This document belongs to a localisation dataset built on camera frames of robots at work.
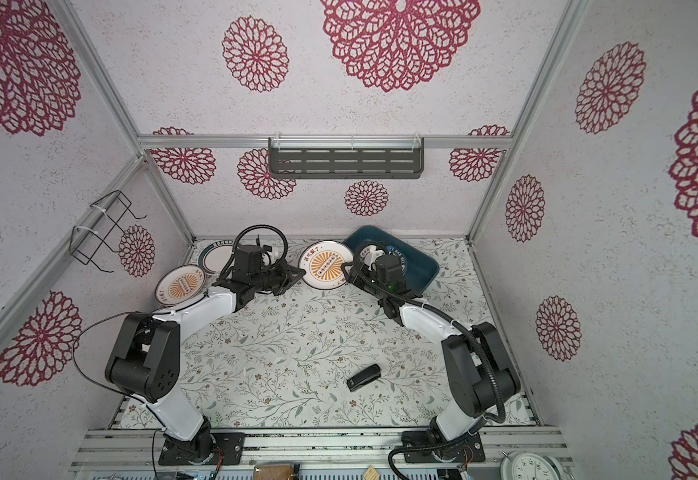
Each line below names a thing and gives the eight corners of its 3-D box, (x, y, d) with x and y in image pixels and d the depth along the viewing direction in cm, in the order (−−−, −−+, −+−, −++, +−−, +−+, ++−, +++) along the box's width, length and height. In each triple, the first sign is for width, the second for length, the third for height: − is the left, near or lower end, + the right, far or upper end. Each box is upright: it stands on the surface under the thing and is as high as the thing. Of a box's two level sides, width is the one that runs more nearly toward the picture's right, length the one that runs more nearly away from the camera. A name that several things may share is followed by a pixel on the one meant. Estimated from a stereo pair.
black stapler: (351, 393, 85) (351, 389, 81) (346, 384, 86) (346, 379, 83) (381, 377, 88) (383, 371, 84) (376, 368, 89) (377, 362, 86)
